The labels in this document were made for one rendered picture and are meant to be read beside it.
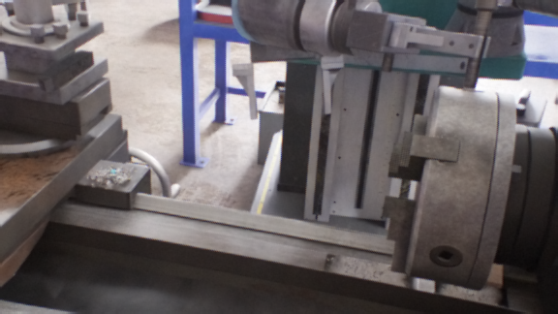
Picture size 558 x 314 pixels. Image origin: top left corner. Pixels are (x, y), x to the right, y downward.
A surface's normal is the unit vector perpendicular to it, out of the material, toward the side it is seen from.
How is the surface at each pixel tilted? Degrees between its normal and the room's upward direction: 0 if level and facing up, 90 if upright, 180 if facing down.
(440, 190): 65
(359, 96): 90
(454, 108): 14
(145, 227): 0
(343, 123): 90
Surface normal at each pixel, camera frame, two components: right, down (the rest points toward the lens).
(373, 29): -0.54, 0.11
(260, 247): 0.04, -0.87
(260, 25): -0.56, 0.56
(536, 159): -0.07, -0.54
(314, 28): -0.56, 0.32
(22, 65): -0.28, 0.47
